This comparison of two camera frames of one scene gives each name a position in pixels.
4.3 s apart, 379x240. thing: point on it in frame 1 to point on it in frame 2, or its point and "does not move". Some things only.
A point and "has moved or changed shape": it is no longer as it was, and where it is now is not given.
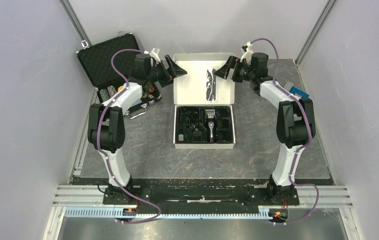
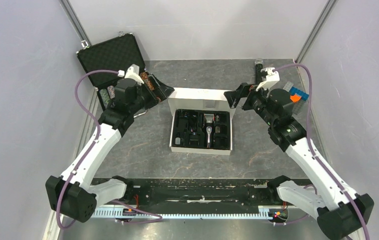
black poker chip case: x=108 y=64 does not move
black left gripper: x=174 y=70 to x=161 y=92
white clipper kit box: x=203 y=103 has moved or changed shape
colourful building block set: x=295 y=90 does not move
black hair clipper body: x=212 y=130 has moved or changed shape
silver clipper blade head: x=210 y=113 has moved or changed shape
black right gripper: x=233 y=62 to x=243 y=91
